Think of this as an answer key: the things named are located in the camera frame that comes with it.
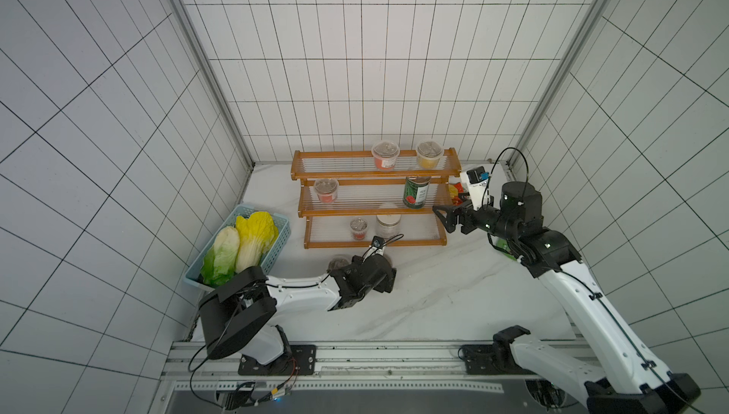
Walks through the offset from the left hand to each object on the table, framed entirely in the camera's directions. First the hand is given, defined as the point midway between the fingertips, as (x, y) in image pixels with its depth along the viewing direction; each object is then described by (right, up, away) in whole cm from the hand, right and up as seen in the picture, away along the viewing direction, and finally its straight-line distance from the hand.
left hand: (374, 270), depth 86 cm
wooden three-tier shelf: (-8, +23, +2) cm, 24 cm away
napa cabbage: (-46, +4, -6) cm, 46 cm away
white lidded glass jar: (+5, +13, +3) cm, 15 cm away
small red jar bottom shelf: (-5, +13, +6) cm, 15 cm away
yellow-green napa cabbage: (-38, +10, +3) cm, 40 cm away
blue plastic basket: (-55, -1, -3) cm, 55 cm away
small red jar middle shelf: (-15, +25, -1) cm, 30 cm away
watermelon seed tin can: (+12, +25, -6) cm, 28 cm away
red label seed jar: (+3, +35, -11) cm, 37 cm away
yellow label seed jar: (+15, +35, -10) cm, 40 cm away
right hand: (+15, +23, -16) cm, 32 cm away
